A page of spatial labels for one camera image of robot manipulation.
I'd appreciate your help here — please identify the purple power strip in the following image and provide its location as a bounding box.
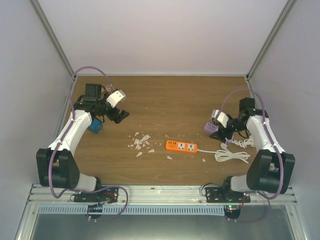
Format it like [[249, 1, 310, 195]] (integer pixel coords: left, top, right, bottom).
[[203, 122, 234, 141]]

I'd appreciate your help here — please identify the blue cube adapter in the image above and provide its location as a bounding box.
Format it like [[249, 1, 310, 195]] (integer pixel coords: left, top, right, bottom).
[[87, 118, 103, 134]]

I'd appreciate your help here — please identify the white cord of orange strip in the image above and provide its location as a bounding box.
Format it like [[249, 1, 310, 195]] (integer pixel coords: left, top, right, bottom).
[[197, 148, 251, 165]]

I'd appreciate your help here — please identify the white cord of purple strip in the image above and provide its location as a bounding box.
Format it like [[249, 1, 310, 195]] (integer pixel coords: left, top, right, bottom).
[[220, 136, 256, 151]]

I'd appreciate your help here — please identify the orange power strip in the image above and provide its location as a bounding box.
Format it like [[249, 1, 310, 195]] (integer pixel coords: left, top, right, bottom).
[[165, 140, 198, 153]]

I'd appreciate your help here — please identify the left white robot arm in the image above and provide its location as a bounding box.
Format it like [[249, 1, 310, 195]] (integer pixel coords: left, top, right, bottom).
[[36, 83, 129, 202]]

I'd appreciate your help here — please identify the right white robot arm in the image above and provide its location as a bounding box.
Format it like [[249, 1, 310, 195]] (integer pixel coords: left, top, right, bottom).
[[209, 97, 296, 203]]

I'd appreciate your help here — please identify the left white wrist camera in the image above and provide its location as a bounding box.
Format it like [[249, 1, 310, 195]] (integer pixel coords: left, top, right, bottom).
[[106, 90, 127, 108]]

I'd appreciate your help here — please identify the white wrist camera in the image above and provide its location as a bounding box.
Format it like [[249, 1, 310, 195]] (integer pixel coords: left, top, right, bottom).
[[106, 90, 127, 108], [211, 109, 230, 128]]

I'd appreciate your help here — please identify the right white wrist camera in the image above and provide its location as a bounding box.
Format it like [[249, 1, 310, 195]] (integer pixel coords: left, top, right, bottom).
[[211, 109, 230, 128]]

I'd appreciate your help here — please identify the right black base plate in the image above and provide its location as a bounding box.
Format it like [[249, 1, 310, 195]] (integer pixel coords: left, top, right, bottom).
[[204, 186, 251, 204]]

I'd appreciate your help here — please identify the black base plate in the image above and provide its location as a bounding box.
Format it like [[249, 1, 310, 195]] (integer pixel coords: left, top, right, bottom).
[[71, 187, 119, 204], [204, 186, 251, 204]]

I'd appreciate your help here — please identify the aluminium front rail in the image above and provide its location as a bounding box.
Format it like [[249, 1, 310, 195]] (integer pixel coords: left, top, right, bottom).
[[27, 184, 298, 206]]

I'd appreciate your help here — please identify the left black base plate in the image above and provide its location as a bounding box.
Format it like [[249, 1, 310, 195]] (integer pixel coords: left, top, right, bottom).
[[71, 187, 119, 204]]

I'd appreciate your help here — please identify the grey slotted cable duct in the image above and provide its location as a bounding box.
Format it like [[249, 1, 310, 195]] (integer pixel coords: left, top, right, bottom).
[[38, 204, 225, 216]]

